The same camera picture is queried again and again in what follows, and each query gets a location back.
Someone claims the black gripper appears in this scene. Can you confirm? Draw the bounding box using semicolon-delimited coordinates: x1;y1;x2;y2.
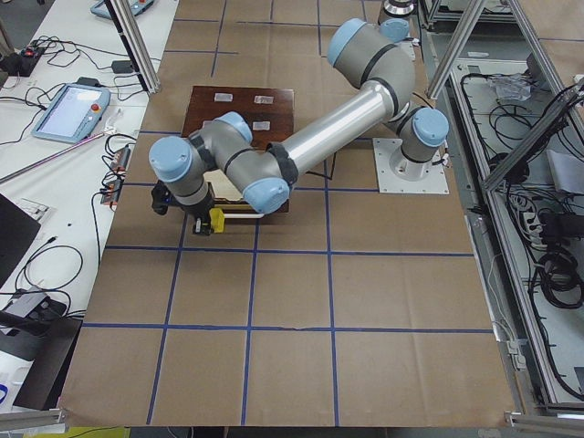
182;193;214;235

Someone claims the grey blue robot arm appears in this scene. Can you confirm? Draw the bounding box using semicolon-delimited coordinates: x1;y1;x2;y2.
149;18;449;235

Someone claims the teach pendant tablet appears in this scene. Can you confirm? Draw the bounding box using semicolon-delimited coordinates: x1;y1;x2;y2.
31;83;111;143

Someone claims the brown paper table cover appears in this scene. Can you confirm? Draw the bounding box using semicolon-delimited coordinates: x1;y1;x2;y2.
59;1;515;427

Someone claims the aluminium profile post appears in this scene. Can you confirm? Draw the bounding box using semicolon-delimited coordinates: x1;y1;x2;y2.
105;0;161;95

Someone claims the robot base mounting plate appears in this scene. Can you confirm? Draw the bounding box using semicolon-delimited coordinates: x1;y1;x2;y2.
372;138;450;195

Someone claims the black power adapter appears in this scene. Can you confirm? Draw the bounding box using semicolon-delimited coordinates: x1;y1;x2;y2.
110;60;134;74

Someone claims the dark wooden cabinet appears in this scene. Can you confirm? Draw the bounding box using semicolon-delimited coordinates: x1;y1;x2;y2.
181;85;296;215

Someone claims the light wooden drawer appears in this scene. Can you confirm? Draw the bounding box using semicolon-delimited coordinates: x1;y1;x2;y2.
203;170;257;214

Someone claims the yellow block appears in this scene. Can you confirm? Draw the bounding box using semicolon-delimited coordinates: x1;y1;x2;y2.
209;207;225;234

